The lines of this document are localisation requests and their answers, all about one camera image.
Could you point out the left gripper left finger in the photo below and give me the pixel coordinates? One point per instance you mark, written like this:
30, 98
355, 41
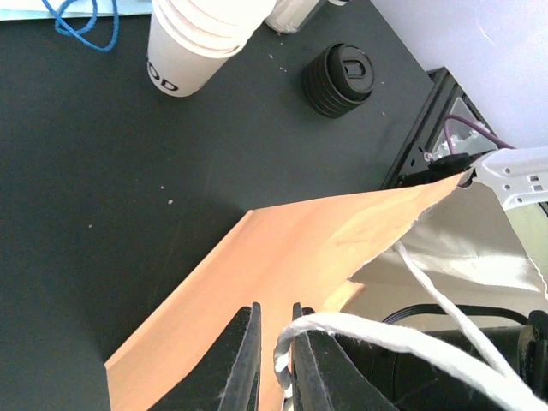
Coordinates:
228, 375

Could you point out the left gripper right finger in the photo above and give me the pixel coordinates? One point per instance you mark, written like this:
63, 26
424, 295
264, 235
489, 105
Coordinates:
325, 378

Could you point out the single black paper cup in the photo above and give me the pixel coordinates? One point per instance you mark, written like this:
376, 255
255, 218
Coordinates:
497, 360

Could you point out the orange paper bag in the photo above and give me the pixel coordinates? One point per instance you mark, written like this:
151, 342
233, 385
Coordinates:
321, 253

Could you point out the right black lid stack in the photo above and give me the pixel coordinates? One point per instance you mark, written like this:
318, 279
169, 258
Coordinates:
338, 80

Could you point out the white paper cup stack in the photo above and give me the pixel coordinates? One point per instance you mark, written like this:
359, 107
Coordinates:
189, 41

